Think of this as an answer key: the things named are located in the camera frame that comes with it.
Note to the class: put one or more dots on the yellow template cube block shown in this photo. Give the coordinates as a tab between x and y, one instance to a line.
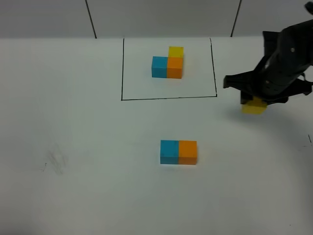
177	52

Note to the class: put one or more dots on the blue template cube block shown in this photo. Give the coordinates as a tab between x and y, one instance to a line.
159	67

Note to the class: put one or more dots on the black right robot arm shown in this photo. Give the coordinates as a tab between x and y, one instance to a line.
296	39

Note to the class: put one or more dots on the orange template cube block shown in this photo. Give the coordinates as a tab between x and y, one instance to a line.
174	67

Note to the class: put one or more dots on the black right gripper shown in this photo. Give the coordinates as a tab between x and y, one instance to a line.
274	80

